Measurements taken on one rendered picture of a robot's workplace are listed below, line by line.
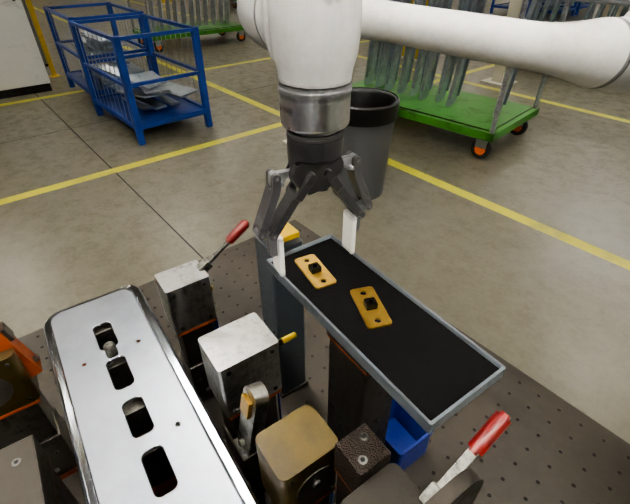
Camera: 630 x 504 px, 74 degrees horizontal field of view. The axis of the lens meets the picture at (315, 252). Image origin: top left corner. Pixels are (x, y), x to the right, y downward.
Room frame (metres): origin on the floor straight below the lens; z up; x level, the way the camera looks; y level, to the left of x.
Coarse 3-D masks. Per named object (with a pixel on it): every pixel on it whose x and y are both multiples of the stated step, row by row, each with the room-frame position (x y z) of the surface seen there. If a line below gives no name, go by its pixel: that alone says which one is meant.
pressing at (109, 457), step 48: (48, 336) 0.54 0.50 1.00; (144, 336) 0.54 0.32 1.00; (96, 384) 0.43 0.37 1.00; (144, 384) 0.43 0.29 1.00; (192, 384) 0.43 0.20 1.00; (96, 432) 0.35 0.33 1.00; (192, 432) 0.35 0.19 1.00; (96, 480) 0.28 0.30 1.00; (144, 480) 0.28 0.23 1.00; (192, 480) 0.28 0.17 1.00; (240, 480) 0.28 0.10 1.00
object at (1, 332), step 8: (0, 328) 0.47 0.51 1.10; (8, 328) 0.48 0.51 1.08; (0, 336) 0.46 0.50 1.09; (8, 336) 0.47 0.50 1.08; (0, 344) 0.46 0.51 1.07; (8, 344) 0.46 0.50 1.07; (16, 344) 0.48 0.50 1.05; (16, 352) 0.46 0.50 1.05; (24, 352) 0.47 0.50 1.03; (32, 352) 0.50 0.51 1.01; (24, 360) 0.46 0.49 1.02; (32, 360) 0.47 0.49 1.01; (40, 360) 0.50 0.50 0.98; (32, 368) 0.47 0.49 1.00; (40, 368) 0.47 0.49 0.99; (32, 376) 0.46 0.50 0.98
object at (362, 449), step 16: (352, 432) 0.29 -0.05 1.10; (368, 432) 0.29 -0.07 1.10; (336, 448) 0.27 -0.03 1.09; (352, 448) 0.27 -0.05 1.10; (368, 448) 0.27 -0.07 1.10; (384, 448) 0.27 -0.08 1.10; (336, 464) 0.27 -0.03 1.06; (352, 464) 0.25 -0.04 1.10; (368, 464) 0.25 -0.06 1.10; (384, 464) 0.26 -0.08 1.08; (352, 480) 0.24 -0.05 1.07; (336, 496) 0.27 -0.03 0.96
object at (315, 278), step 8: (304, 256) 0.57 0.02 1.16; (312, 256) 0.57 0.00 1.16; (296, 264) 0.55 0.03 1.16; (304, 264) 0.55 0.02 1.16; (312, 264) 0.54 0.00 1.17; (320, 264) 0.55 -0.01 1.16; (304, 272) 0.53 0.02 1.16; (312, 272) 0.53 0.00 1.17; (320, 272) 0.53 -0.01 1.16; (328, 272) 0.53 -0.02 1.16; (312, 280) 0.51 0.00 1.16; (320, 280) 0.51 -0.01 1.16; (328, 280) 0.51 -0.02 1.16; (320, 288) 0.49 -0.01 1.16
